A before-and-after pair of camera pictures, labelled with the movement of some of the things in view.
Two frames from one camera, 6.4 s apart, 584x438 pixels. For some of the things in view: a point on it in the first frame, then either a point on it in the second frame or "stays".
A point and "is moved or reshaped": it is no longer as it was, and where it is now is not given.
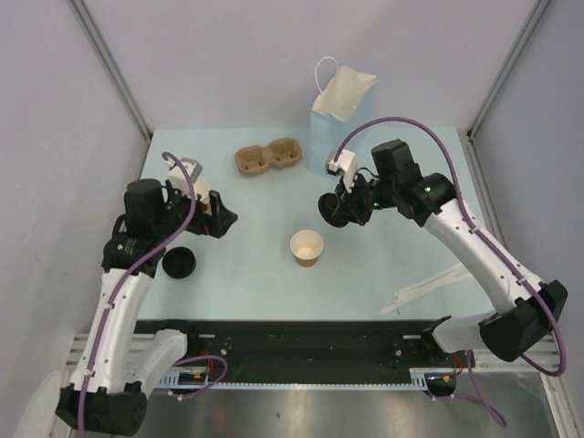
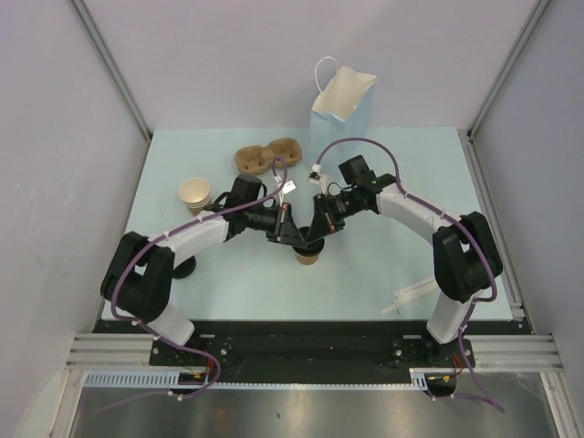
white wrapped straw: [459, 271] stays
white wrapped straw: [405, 294] stays
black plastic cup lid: [331, 211] is moved or reshaped
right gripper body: [364, 198] → [328, 204]
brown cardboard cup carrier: [281, 151] stays
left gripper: [214, 224] → [285, 230]
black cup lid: [179, 263] stays
